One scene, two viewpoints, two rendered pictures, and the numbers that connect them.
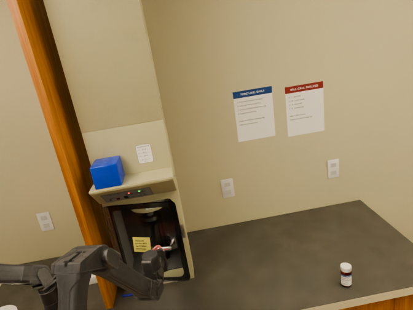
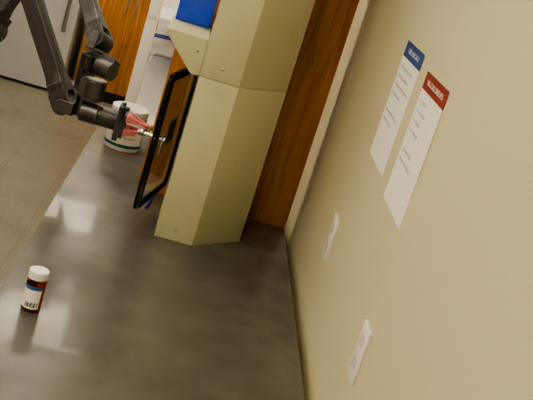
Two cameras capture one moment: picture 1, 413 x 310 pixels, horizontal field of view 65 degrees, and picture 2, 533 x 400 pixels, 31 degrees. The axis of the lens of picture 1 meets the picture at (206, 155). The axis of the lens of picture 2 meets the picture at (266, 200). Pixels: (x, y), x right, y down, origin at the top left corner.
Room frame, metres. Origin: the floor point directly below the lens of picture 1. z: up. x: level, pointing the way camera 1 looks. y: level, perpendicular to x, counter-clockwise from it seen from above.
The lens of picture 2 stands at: (1.37, -2.39, 1.91)
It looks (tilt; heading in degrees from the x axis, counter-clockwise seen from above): 17 degrees down; 86
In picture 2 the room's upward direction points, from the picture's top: 18 degrees clockwise
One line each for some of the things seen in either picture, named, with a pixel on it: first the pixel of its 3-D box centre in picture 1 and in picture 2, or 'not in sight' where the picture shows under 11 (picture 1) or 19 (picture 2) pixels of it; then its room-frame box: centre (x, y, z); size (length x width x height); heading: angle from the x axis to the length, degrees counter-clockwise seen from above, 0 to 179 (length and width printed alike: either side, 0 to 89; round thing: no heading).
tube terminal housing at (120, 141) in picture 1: (145, 199); (235, 106); (1.38, 0.31, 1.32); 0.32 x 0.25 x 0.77; 93
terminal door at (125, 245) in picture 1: (149, 244); (166, 134); (1.21, 0.31, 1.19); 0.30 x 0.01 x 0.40; 81
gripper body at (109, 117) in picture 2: (157, 265); (110, 118); (1.05, 0.25, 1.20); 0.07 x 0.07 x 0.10; 2
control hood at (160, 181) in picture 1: (134, 190); (186, 43); (1.20, 0.30, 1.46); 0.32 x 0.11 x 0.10; 93
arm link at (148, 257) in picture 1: (149, 274); (82, 95); (0.96, 0.26, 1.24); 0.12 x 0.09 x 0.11; 167
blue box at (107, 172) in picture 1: (107, 171); (197, 5); (1.19, 0.39, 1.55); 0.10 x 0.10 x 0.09; 3
